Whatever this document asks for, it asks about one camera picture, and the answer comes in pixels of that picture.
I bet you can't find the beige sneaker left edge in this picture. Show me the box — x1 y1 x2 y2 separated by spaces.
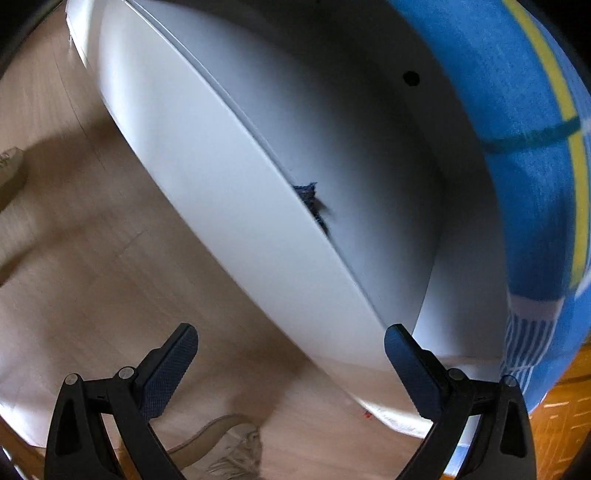
0 147 27 211

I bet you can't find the dark blue cloth piece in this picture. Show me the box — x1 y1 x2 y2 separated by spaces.
293 182 329 235

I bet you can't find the blue plaid tablecloth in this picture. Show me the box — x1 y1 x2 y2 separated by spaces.
394 1 590 410

